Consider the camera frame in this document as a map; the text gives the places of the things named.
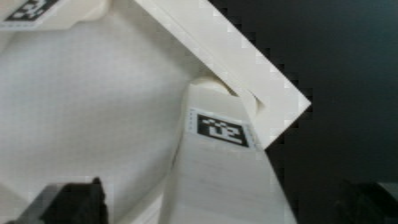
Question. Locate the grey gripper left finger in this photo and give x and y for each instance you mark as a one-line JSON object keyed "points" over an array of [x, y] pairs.
{"points": [[68, 204]]}

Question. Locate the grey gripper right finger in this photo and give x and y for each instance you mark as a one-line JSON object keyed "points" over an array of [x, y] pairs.
{"points": [[367, 204]]}

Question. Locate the white desk top tray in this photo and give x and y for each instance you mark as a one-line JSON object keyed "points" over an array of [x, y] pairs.
{"points": [[93, 87]]}

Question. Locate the white desk leg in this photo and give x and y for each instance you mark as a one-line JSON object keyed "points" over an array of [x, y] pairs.
{"points": [[223, 189], [29, 15]]}

